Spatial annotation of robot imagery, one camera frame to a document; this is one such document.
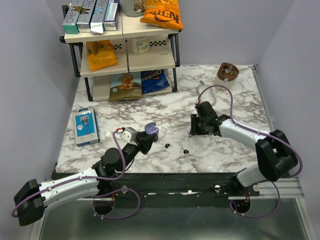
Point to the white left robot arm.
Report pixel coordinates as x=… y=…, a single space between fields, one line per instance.
x=35 y=198

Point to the silver blue toothpaste box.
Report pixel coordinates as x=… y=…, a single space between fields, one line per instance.
x=96 y=23

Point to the orange kettle chips bag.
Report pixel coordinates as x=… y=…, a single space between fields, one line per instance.
x=163 y=13

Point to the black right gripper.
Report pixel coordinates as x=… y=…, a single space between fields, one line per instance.
x=193 y=128

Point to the brown paper cup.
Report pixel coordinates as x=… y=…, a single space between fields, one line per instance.
x=226 y=76

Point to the grey cartoon mug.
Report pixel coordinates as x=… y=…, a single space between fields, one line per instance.
x=133 y=8

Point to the purple blue toothpaste box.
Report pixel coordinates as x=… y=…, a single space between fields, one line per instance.
x=111 y=18

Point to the blue razor package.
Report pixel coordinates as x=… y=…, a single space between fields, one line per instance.
x=85 y=127

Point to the orange snack bag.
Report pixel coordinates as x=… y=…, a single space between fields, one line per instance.
x=100 y=54

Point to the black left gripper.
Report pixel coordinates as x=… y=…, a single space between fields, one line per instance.
x=145 y=141

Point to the white printed mug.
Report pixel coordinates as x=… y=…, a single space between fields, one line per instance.
x=139 y=45

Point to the beige tiered shelf rack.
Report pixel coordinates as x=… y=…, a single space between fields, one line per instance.
x=163 y=53

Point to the lavender earbud charging case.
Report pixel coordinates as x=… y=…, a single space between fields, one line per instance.
x=151 y=128

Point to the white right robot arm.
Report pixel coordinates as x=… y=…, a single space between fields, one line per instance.
x=275 y=158

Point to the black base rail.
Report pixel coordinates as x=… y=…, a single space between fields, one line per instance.
x=175 y=190

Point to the blue doritos bag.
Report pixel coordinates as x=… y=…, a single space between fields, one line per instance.
x=153 y=81

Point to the tan chips bag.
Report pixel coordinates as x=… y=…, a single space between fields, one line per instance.
x=127 y=86

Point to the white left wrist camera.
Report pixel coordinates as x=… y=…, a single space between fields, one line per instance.
x=129 y=134

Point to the teal toothpaste box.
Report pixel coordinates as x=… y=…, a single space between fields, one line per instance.
x=70 y=20

